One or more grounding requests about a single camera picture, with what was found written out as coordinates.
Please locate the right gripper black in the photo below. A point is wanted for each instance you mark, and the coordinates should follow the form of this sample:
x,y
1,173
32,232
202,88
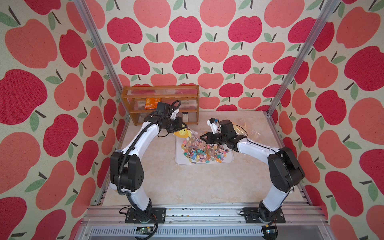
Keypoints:
x,y
209,140

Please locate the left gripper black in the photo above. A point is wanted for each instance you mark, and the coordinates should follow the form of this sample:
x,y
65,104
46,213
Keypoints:
x,y
178,126

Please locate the small white bottle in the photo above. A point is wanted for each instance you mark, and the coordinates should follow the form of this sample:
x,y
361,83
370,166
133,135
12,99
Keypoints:
x,y
185,117

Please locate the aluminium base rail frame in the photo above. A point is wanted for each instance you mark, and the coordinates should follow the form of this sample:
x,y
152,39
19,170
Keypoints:
x,y
296,221

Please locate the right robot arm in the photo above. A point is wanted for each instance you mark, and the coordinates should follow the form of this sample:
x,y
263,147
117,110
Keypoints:
x,y
284,168

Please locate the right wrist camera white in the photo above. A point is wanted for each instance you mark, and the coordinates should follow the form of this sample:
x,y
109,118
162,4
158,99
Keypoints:
x,y
214,125

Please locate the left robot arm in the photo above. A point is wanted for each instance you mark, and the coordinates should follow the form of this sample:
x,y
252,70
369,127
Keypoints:
x,y
126,170

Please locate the ziploc bag of yellow candies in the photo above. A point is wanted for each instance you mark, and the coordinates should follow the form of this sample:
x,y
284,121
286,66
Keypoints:
x,y
190,135

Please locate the ziploc bag of colourful candies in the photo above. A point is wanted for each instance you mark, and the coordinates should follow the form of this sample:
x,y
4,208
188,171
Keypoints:
x,y
252,135

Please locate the orange snack bag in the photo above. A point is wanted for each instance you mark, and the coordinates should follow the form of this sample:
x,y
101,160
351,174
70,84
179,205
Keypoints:
x,y
152,103

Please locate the right aluminium corner post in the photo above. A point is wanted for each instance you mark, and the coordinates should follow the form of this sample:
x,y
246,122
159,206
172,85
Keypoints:
x,y
319,25

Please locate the poured candies pile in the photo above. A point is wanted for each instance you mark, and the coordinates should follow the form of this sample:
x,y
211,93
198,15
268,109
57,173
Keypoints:
x,y
202,153

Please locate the left aluminium corner post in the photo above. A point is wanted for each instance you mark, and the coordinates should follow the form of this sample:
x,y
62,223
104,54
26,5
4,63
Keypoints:
x,y
90,24

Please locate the aluminium corner post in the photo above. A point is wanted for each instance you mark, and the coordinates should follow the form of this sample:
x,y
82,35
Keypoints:
x,y
319,25
90,24

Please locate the wooden shelf rack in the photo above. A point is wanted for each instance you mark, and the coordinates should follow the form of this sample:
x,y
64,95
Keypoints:
x,y
134,99

